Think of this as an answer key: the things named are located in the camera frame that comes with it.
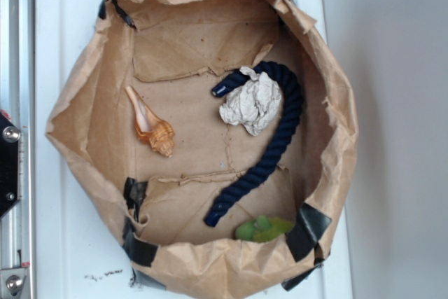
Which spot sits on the white paper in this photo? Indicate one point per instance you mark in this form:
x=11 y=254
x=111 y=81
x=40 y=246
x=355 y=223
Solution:
x=253 y=104

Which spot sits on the white plastic board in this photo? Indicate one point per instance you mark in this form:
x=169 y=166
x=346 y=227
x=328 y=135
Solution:
x=76 y=255

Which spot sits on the brown paper bag tray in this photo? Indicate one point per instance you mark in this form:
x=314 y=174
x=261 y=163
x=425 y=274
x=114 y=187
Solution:
x=176 y=217

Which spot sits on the green plush toy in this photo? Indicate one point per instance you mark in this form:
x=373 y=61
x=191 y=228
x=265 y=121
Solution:
x=263 y=229

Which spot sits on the black mounting bracket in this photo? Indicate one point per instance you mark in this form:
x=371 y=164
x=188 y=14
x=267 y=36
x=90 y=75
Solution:
x=9 y=165

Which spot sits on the aluminium frame rail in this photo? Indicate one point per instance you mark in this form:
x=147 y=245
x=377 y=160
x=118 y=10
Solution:
x=18 y=279

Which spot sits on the orange conch seashell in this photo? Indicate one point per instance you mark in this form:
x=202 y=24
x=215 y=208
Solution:
x=150 y=129

